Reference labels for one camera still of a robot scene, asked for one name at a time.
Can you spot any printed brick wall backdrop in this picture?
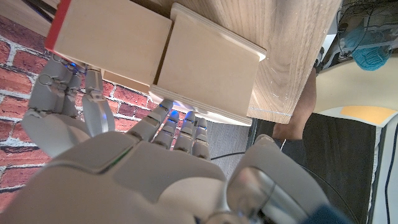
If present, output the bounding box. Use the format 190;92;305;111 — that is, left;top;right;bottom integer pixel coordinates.
0;14;195;215

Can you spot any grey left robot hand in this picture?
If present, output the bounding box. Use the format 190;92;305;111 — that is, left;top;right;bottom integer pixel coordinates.
21;54;116;159

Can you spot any wooden drawer with red front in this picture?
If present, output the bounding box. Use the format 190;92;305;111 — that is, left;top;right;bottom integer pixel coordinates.
44;0;174;94

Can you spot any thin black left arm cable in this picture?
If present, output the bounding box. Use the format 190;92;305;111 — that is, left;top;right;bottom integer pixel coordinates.
210;150;249;161

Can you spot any wooden box with slot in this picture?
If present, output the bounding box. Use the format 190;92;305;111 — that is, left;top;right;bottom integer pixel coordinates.
148;2;267;127

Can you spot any white floor platform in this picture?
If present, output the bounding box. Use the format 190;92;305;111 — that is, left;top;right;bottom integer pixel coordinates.
312;57;398;128

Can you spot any person's bare leg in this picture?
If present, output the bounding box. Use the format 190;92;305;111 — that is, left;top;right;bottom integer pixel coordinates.
272;67;318;141

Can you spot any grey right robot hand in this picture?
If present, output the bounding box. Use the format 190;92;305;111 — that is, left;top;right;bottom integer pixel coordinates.
0;98;355;224

